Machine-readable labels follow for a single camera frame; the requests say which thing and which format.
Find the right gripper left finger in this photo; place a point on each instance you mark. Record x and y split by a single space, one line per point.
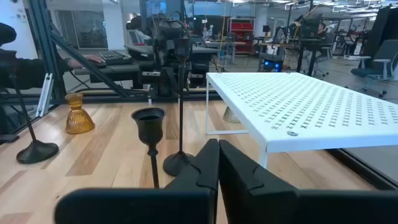
174 205

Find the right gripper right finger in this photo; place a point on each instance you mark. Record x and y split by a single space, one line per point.
267 205

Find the black metal candlestick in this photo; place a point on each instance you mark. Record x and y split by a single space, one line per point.
37 152
175 163
149 127

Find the clear glass candle holder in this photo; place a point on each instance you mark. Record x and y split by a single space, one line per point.
229 116

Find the amber glass candle holder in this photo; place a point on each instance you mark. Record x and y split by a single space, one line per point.
77 121

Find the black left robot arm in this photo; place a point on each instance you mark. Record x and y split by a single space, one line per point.
168 62

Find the white perforated metal shelf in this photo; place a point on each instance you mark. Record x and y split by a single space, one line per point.
311 105

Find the computer tower blue lights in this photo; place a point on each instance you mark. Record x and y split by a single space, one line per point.
272 63

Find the black desk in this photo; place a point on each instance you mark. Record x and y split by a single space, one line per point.
308 43
118 70

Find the black keyboard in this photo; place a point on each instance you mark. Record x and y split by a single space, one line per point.
113 57

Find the person's hand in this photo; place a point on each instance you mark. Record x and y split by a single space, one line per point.
88 59

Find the red shelving unit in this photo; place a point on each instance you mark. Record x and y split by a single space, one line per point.
242 32

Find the person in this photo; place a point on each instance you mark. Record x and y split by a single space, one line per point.
136 28
21 68
321 29

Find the grey office chair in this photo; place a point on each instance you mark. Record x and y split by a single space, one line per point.
379 59

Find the black partition panel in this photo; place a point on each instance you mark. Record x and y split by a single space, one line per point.
381 28

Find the black diagonal frame brace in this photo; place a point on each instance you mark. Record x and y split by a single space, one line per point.
90 67

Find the silver aluminium bracket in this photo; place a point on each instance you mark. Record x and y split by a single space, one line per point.
44 93

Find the black frame post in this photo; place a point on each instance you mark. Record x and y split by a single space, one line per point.
42 37

